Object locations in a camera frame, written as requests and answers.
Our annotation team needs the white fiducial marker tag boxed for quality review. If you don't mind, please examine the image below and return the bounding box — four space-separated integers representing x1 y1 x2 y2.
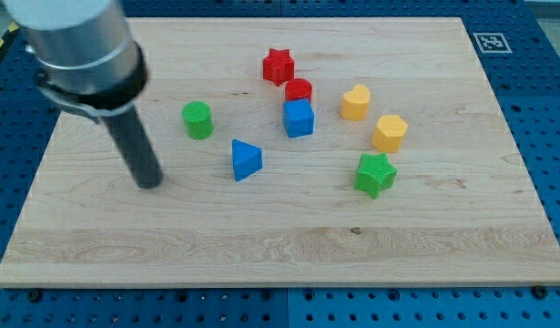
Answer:
473 32 512 54

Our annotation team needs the green cylinder block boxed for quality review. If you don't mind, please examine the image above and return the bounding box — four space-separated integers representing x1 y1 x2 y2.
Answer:
181 101 214 139

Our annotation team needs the yellow heart block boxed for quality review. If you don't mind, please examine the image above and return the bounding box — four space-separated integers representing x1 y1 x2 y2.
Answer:
340 85 371 121

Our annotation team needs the wooden board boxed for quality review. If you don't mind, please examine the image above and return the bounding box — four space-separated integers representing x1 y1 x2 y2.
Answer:
0 17 560 289

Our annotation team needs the red cylinder block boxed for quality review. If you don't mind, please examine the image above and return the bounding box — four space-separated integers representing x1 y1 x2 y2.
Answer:
284 78 313 102

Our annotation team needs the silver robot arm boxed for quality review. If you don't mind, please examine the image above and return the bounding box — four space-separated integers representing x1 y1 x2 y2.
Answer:
3 0 163 190

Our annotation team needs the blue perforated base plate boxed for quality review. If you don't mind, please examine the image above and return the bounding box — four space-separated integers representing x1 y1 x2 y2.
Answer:
0 0 560 327

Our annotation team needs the red star block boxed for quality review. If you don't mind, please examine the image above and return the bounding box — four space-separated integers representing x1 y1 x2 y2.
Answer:
262 48 295 87

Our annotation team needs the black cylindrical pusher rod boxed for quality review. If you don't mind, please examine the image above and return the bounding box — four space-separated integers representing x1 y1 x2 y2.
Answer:
101 107 163 190

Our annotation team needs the yellow hexagon block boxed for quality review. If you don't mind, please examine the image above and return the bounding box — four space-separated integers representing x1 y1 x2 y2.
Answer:
372 115 409 153

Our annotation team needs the blue cube block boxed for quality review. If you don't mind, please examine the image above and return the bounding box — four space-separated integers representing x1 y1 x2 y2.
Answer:
282 98 315 138

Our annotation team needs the green star block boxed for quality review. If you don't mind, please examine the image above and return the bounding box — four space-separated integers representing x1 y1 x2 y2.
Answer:
353 153 398 199

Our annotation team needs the blue triangle block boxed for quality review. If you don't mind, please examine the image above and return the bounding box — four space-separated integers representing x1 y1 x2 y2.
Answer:
231 139 263 181

